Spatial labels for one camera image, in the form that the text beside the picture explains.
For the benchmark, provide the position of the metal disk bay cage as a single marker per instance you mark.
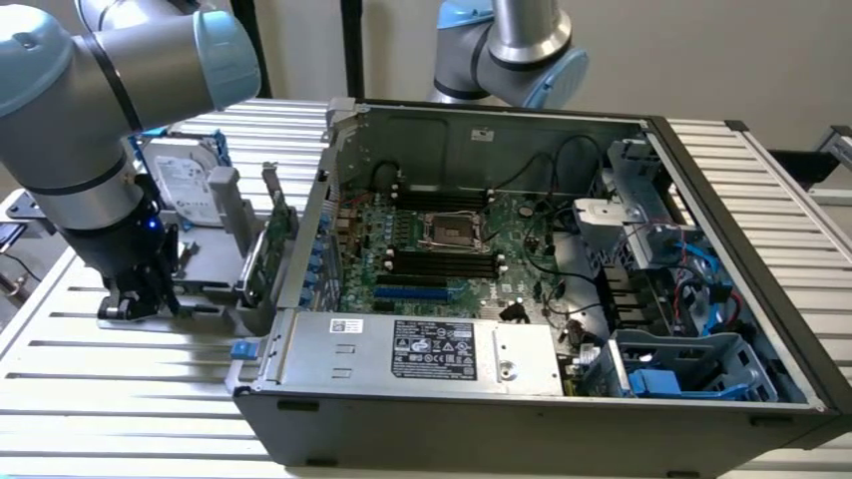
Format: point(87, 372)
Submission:
point(639, 199)

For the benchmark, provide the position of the green graphics card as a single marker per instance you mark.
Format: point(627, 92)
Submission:
point(277, 234)

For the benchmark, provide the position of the blue expansion slot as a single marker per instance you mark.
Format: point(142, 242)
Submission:
point(411, 297)
point(411, 289)

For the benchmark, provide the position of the green motherboard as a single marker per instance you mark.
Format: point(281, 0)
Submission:
point(526, 239)

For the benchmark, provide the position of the silver hard disk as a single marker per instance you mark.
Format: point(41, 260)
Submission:
point(181, 179)

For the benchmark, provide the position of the black table corner cap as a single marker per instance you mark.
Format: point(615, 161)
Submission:
point(737, 126)

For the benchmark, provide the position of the black pole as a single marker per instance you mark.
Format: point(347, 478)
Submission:
point(257, 50)
point(353, 50)

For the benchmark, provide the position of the white grey fan shroud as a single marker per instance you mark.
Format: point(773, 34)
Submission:
point(599, 214)

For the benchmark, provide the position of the grey power supply unit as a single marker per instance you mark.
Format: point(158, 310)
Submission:
point(373, 359)

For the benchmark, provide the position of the short black expansion slot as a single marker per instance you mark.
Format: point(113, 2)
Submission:
point(393, 306)

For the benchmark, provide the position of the black RAM slot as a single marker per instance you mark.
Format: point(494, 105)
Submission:
point(443, 189)
point(443, 266)
point(443, 195)
point(443, 259)
point(443, 206)
point(443, 272)
point(443, 253)
point(443, 200)

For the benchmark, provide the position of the blue case latch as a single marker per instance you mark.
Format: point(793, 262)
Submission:
point(243, 349)

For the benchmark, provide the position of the metal CPU socket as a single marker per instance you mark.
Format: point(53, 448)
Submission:
point(457, 232)

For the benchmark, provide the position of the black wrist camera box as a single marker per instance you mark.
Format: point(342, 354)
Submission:
point(149, 204)

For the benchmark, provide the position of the grey blue disk bay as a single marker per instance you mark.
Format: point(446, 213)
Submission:
point(693, 349)

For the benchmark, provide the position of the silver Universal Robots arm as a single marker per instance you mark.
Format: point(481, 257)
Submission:
point(81, 149)

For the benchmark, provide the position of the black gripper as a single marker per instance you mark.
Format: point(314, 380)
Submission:
point(121, 259)

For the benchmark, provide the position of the grey parts rack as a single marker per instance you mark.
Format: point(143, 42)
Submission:
point(207, 299)

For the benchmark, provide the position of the grey metal bracket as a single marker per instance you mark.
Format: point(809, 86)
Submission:
point(27, 209)

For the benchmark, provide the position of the black open PC case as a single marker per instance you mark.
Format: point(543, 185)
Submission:
point(466, 429)

